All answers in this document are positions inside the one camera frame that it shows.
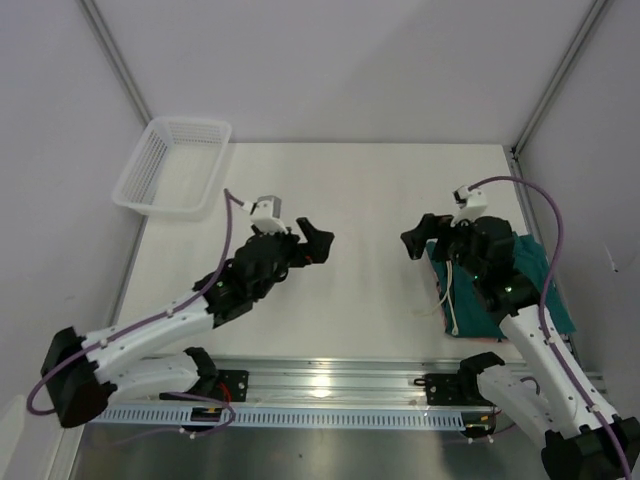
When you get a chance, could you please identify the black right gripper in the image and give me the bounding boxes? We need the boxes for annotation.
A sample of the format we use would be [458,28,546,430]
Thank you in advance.
[402,210,486,280]

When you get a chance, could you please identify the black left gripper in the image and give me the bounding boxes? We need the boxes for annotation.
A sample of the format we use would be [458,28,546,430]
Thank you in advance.
[251,217,332,300]

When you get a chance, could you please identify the green shorts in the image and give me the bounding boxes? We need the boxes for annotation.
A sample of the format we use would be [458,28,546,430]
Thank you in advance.
[412,234,579,341]

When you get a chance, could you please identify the pink shark print shorts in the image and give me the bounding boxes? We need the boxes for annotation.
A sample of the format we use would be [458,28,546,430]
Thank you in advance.
[471,336,508,343]

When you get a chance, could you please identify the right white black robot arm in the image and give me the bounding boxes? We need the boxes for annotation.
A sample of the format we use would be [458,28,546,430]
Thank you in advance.
[400,214,639,479]

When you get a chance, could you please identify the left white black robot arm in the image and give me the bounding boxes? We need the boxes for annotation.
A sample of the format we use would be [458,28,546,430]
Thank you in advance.
[40,217,335,429]

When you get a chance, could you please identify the white plastic basket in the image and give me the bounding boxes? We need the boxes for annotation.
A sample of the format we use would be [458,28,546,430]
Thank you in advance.
[111,116,232,221]

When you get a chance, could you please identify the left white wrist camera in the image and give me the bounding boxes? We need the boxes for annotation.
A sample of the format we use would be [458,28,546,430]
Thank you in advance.
[249,195,289,234]

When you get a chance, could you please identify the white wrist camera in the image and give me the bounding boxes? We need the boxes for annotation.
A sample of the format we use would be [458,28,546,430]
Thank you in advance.
[249,195,289,234]
[450,185,488,227]

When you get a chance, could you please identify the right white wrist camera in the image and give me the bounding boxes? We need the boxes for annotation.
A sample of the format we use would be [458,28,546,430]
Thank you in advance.
[450,185,488,227]

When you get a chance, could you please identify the aluminium mounting rail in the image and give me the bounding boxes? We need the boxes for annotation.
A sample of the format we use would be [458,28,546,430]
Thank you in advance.
[97,357,614,414]

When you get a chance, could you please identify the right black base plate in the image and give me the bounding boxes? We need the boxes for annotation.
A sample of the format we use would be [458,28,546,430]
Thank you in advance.
[413,373,492,407]

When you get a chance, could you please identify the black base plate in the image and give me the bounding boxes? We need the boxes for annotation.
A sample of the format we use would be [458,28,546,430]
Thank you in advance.
[156,365,249,403]
[413,373,492,407]

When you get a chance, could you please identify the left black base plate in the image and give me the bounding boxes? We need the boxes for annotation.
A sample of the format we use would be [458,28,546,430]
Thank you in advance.
[156,365,249,403]

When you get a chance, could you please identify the white perforated cable tray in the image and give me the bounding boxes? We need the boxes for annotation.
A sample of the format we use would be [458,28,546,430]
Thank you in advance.
[92,404,465,431]

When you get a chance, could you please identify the left aluminium frame post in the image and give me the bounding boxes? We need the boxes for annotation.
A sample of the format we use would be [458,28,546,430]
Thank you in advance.
[76,0,153,126]

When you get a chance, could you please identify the aluminium frame post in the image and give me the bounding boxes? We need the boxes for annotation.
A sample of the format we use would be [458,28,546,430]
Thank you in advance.
[76,0,153,126]
[510,0,614,160]

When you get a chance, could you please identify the right aluminium frame post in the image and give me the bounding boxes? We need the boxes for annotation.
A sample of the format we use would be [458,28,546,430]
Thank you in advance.
[510,0,614,160]

